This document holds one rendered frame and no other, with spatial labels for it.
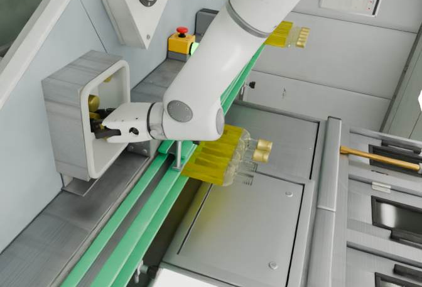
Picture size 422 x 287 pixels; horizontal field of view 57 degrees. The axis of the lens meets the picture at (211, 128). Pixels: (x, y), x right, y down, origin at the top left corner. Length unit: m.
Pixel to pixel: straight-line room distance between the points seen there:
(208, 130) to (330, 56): 6.49
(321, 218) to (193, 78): 0.73
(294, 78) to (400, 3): 2.06
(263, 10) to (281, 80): 6.84
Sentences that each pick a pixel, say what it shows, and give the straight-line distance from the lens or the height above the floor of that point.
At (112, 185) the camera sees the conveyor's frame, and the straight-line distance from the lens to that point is 0.94.
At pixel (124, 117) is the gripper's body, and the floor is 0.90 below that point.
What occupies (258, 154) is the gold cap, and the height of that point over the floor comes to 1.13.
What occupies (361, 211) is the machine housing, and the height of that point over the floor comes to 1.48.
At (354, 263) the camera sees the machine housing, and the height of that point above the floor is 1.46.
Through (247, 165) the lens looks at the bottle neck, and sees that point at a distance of 1.10.
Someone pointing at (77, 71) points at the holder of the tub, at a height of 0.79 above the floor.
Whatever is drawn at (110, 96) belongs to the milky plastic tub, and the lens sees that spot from 0.92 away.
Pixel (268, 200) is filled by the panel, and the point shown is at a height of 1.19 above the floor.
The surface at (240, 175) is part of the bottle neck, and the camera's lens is 1.06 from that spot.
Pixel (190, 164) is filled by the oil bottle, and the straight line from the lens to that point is 1.06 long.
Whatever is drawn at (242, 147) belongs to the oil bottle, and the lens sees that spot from 1.14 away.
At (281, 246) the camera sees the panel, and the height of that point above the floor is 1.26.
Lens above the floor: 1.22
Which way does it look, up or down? 12 degrees down
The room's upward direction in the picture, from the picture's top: 104 degrees clockwise
